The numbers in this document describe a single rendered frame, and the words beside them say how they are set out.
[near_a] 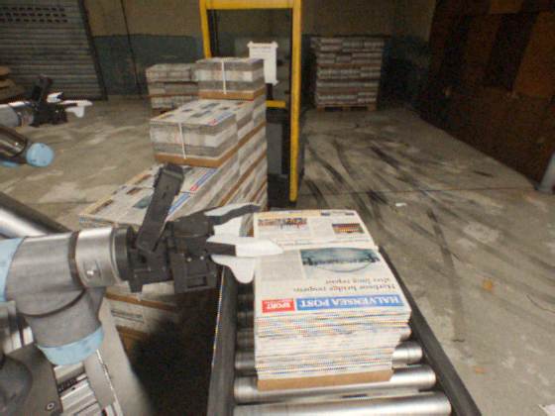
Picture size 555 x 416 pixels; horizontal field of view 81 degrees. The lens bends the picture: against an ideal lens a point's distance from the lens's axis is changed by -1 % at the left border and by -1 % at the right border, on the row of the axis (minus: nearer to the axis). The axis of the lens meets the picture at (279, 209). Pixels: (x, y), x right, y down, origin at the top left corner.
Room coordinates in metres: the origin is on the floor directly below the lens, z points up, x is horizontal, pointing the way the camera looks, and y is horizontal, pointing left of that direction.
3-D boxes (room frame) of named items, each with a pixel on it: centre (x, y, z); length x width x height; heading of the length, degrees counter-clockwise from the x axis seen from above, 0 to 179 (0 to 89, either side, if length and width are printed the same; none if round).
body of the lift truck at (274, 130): (3.12, 0.12, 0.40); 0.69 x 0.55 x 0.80; 76
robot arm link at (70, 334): (0.34, 0.30, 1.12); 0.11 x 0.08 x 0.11; 14
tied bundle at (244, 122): (2.05, 0.38, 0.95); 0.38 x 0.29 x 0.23; 76
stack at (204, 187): (1.63, 0.49, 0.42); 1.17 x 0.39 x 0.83; 166
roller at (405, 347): (0.51, -0.12, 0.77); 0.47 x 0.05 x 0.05; 94
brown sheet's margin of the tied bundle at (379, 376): (0.50, -0.09, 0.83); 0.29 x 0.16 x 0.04; 95
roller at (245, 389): (0.45, -0.12, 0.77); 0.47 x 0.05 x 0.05; 94
